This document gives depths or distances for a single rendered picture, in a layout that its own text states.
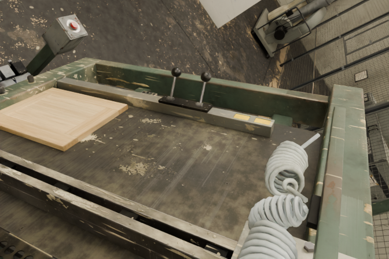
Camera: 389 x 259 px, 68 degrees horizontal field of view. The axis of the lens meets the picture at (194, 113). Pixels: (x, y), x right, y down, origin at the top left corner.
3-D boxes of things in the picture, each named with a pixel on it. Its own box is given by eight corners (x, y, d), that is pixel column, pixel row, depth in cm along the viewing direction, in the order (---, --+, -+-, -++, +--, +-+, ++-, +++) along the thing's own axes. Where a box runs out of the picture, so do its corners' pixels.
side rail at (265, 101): (106, 79, 156) (102, 59, 151) (324, 121, 113) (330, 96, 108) (98, 82, 151) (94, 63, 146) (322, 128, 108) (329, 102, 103)
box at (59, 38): (59, 32, 156) (75, 13, 145) (72, 51, 158) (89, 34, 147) (40, 36, 147) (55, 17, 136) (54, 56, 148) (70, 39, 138)
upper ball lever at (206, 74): (196, 107, 105) (204, 71, 104) (205, 110, 103) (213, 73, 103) (192, 107, 101) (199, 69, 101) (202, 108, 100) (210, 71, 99)
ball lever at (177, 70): (168, 102, 109) (175, 67, 109) (176, 103, 108) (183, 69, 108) (162, 100, 106) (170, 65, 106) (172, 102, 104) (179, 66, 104)
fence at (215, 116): (67, 85, 133) (65, 77, 131) (273, 130, 96) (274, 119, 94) (58, 89, 129) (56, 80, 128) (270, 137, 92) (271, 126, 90)
